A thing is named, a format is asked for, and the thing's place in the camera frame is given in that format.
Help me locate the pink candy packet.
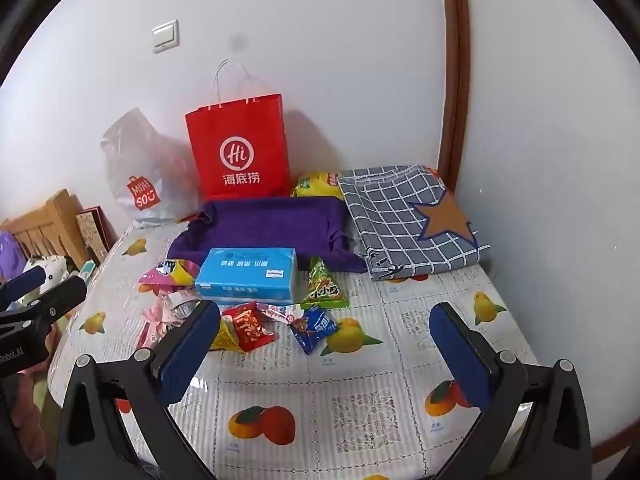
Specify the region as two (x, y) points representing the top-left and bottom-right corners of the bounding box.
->
(135, 292), (173, 351)

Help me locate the yellow triangular snack packet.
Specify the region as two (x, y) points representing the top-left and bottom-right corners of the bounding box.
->
(209, 317), (246, 353)

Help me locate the brown framed box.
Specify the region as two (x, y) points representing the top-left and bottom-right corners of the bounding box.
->
(76, 206), (121, 263)

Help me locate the purple towel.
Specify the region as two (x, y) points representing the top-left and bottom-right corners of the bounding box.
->
(167, 196), (368, 275)

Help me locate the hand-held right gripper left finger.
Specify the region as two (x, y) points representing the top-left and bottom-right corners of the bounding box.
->
(56, 300), (223, 480)

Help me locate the purple plush toy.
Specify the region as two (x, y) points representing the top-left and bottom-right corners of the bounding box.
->
(0, 230), (26, 281)

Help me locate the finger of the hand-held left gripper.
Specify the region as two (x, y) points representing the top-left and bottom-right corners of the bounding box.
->
(0, 266), (47, 307)
(17, 275), (89, 332)

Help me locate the white spotted cloth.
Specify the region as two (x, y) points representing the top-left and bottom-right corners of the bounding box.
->
(22, 255), (81, 291)

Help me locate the pink and yellow snack packet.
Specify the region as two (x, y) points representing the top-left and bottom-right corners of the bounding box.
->
(137, 258), (201, 293)

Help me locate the red snack packet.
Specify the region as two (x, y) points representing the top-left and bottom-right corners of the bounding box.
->
(222, 302), (277, 353)

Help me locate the white light switch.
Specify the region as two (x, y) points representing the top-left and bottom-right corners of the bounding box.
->
(151, 20), (180, 54)

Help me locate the brown wooden door frame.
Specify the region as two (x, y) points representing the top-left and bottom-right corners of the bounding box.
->
(436, 0), (472, 191)

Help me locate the green snack packet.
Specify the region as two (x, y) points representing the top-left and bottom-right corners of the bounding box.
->
(300, 256), (348, 311)

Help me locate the red paper bag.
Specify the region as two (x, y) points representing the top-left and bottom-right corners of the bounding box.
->
(185, 59), (292, 201)

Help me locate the wooden furniture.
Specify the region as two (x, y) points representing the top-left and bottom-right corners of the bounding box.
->
(0, 189), (118, 271)

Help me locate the blue tissue pack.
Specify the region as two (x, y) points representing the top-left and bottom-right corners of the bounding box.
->
(194, 247), (298, 306)

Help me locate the white berry print snack packet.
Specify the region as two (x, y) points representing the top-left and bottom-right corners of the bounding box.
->
(257, 305), (301, 323)

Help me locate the clear plastic Miniso bag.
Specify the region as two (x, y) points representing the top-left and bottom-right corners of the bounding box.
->
(100, 107), (201, 228)

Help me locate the small blue snack packet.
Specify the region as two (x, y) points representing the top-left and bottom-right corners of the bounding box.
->
(288, 305), (340, 356)

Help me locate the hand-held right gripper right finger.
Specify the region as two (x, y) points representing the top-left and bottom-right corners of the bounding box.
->
(429, 301), (593, 480)

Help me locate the large yellow snack bag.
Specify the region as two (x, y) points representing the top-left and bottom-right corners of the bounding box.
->
(291, 172), (346, 201)

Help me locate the silver label snack packet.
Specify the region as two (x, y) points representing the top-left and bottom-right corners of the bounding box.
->
(165, 292), (203, 331)

